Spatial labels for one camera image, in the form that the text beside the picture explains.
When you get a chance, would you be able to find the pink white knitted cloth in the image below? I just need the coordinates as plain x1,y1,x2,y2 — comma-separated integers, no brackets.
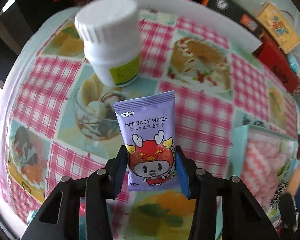
240,135,287,205

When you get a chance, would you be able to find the yellow cartoon gift box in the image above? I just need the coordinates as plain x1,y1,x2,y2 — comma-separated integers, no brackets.
256,2,300,54

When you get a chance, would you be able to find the white tray with teal rim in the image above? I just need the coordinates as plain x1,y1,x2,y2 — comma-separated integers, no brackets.
230,124,300,220

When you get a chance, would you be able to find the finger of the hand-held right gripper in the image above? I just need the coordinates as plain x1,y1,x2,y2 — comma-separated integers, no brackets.
279,192,298,240

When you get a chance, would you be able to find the green cloth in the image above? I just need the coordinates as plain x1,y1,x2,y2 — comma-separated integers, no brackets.
276,155,293,180

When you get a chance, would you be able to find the low black cabinet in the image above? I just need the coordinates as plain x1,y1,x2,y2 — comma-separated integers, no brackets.
0,17,35,85

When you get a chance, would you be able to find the black box with orange edge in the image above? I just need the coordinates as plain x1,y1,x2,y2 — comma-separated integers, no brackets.
206,0,265,39

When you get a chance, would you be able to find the teal packet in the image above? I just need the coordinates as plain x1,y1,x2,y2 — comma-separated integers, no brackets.
287,55,299,73

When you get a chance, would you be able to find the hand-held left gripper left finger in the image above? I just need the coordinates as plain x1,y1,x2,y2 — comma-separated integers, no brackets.
21,145,128,240

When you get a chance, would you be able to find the white board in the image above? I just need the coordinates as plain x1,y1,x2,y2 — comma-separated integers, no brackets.
121,0,263,54

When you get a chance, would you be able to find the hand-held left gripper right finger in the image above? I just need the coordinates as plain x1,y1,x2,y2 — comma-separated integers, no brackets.
175,145,280,240

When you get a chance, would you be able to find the purple baby wipes pack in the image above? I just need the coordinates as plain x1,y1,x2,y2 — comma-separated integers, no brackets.
112,90,182,192

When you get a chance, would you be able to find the red crate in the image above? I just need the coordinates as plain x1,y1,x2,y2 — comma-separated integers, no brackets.
252,34,300,95

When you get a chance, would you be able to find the leopard print scrunchie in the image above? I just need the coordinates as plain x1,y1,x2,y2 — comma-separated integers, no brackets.
269,182,289,209

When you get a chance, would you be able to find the white plastic bottle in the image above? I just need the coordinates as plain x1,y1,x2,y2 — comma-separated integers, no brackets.
74,0,142,87

